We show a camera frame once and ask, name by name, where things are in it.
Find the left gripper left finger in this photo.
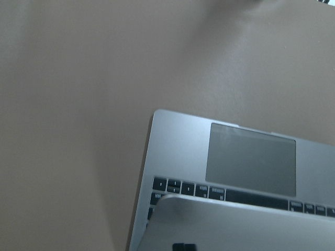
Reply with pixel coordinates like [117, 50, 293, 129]
[172, 243, 184, 251]

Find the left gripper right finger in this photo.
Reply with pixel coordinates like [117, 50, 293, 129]
[184, 243, 196, 251]

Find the grey laptop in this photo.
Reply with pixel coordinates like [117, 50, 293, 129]
[129, 109, 334, 250]

